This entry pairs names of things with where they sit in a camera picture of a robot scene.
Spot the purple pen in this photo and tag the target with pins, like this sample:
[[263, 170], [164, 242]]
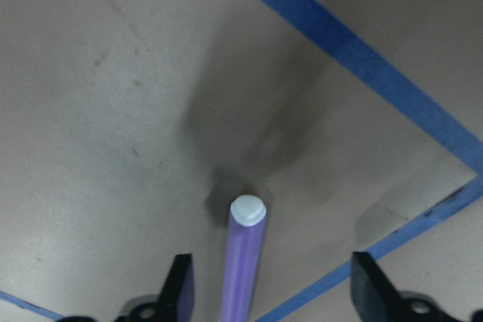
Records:
[[246, 227]]

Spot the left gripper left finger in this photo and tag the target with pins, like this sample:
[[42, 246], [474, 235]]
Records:
[[175, 302]]

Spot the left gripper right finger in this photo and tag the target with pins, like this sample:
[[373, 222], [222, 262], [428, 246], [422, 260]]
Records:
[[375, 298]]

